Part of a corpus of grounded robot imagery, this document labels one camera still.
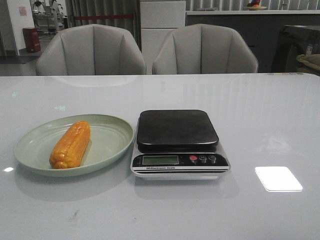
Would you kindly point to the black silver electronic kitchen scale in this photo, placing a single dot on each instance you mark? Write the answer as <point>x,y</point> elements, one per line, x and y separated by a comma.
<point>177,144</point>

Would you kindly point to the black appliance at right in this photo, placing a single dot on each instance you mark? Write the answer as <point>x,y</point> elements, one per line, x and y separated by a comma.
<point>295,40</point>

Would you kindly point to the right grey upholstered chair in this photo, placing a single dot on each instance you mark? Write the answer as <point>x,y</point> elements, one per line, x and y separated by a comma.
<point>204,49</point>

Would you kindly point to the fruit bowl on counter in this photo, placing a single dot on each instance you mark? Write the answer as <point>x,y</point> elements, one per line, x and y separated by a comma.
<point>254,5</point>

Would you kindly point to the pale green round plate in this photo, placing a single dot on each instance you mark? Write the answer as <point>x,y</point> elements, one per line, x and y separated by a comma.
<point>110,138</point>

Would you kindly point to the beige cushion at right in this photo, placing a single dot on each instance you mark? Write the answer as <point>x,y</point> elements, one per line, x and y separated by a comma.
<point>309,64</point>

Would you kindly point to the pink wall notice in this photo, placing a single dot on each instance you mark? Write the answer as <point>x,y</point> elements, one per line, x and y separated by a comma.
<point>22,11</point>

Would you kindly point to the orange corn cob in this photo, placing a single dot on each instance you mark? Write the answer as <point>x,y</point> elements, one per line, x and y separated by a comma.
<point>69,150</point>

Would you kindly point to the dark grey counter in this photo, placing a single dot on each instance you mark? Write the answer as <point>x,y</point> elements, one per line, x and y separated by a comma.
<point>259,28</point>

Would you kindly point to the white cabinet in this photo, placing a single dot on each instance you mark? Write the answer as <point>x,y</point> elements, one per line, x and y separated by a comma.
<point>157,19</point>

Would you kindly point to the left grey upholstered chair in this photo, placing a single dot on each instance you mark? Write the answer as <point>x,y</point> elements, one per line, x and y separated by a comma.
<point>91,50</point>

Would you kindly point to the grey upholstered chair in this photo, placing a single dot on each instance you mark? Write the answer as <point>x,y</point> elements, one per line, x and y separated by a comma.
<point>204,49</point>
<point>91,50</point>

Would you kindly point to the red trash bin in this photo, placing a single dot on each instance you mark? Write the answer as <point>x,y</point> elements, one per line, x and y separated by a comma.
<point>31,39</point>

